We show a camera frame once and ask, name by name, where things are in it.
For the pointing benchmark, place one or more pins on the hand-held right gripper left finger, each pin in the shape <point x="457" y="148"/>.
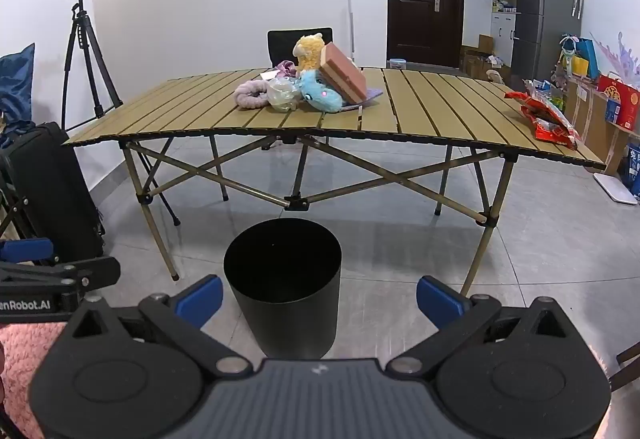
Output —
<point x="199" y="301"/>

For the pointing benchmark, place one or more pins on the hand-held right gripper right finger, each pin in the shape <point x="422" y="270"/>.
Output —
<point x="441" y="303"/>

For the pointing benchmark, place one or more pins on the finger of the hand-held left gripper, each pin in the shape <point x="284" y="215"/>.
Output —
<point x="25" y="250"/>
<point x="95" y="273"/>

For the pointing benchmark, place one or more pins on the black round trash bin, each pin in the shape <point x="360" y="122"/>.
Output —
<point x="285" y="314"/>

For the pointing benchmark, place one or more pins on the lilac fluffy plush toy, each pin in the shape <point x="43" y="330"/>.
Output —
<point x="247" y="99"/>

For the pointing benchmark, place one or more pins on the lavender cloth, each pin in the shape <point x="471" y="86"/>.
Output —
<point x="372" y="95"/>

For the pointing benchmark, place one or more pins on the clear plastic cup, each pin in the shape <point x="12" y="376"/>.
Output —
<point x="282" y="95"/>

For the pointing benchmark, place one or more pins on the blue plush toy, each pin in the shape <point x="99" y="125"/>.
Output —
<point x="320" y="94"/>

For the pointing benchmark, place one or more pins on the purple satin cloth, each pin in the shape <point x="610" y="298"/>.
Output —
<point x="287" y="67"/>

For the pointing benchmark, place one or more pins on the brown box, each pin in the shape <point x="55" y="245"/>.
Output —
<point x="345" y="71"/>

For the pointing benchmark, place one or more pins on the yellow plush toy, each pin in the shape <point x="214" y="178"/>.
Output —
<point x="310" y="51"/>

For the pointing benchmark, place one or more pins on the black folding trolley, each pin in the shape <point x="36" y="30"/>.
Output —
<point x="15" y="204"/>

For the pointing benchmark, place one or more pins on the black suitcase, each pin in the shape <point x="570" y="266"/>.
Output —
<point x="50" y="194"/>

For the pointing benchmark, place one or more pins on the blue pillow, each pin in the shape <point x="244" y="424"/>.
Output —
<point x="17" y="84"/>

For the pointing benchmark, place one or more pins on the tan folding table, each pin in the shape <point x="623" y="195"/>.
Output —
<point x="425" y="119"/>

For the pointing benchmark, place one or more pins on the red snack bag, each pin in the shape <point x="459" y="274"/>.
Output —
<point x="547" y="124"/>

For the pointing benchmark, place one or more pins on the white bathroom scale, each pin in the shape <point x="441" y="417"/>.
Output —
<point x="616" y="189"/>

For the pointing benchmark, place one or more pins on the black tripod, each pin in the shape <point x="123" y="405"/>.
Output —
<point x="82" y="49"/>

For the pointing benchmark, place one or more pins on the blue printed box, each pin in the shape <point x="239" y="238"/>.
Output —
<point x="632" y="169"/>

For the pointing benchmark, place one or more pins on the beige plush dog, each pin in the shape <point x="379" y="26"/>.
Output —
<point x="496" y="75"/>

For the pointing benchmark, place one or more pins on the white paper card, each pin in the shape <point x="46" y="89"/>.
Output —
<point x="270" y="75"/>

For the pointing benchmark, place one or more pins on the large cardboard box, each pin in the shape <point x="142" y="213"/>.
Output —
<point x="595" y="119"/>

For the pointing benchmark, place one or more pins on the clear plastic jar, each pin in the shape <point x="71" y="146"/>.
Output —
<point x="397" y="63"/>

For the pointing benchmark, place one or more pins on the stacked cardboard boxes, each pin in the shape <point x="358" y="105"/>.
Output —
<point x="477" y="61"/>

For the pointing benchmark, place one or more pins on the black folding chair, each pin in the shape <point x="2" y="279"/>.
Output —
<point x="282" y="46"/>

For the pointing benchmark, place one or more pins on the red gift box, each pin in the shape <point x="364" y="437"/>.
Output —
<point x="620" y="101"/>

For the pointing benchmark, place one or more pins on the yellow gift bag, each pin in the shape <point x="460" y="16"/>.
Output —
<point x="580" y="65"/>

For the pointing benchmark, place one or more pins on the blue gift bag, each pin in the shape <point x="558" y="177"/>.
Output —
<point x="590" y="56"/>

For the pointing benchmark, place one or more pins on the white mop pole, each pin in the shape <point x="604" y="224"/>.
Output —
<point x="352" y="24"/>

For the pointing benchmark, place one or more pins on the grey refrigerator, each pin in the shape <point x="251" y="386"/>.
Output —
<point x="542" y="19"/>

